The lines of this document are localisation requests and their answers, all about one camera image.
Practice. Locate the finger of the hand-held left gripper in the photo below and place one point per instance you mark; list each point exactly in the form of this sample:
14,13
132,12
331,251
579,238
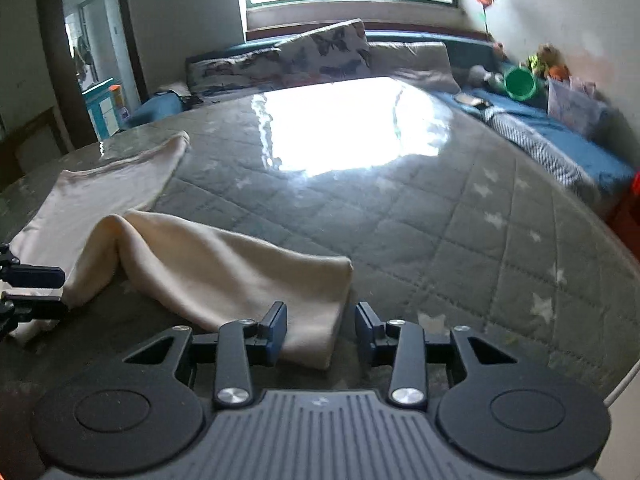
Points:
35,276
35,308

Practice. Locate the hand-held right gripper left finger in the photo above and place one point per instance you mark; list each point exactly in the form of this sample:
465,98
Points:
275,335

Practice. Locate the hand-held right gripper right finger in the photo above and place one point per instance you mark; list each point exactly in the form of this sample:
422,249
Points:
365,335

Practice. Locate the cream cotton garment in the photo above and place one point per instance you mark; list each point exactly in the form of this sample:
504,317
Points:
210,270

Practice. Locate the hanging clothes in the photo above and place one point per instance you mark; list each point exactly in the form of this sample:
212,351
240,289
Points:
82,57

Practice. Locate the grey quilted star table cover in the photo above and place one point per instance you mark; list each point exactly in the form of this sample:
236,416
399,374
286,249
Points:
450,260

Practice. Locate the blue white kitchen cabinet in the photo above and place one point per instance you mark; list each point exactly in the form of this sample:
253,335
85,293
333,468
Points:
102,107

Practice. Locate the blue sofa blanket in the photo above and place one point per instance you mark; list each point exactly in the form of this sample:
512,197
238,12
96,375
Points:
152,109

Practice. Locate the orange plastic item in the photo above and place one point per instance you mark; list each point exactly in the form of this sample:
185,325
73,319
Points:
116,88

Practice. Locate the striped grey cloth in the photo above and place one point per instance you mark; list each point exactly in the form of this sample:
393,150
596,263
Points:
540,147

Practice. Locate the butterfly print cushion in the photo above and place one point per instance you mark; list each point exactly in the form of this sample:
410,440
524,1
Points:
330,50
230,72

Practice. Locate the beige cushion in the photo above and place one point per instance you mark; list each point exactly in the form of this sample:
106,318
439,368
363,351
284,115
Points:
415,65

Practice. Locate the blue sofa seat cover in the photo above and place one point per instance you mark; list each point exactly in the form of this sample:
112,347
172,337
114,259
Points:
575,145

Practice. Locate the grey plush toy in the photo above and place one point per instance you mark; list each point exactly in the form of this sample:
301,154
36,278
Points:
485,77

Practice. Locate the red object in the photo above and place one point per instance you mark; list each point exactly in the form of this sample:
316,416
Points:
625,205

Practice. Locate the green plastic bucket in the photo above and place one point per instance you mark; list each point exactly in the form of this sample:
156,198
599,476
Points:
520,84

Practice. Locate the teal sofa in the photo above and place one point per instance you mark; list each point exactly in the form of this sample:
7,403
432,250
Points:
465,47

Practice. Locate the clear plastic box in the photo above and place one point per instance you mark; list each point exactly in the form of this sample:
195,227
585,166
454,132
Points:
575,105

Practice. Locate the brown orange plush toys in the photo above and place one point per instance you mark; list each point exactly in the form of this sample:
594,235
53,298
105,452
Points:
547,60

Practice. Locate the colourful pinwheel toy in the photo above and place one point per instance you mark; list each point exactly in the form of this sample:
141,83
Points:
486,0

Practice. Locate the dark wooden door frame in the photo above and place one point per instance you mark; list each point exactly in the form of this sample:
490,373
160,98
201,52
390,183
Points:
135,35

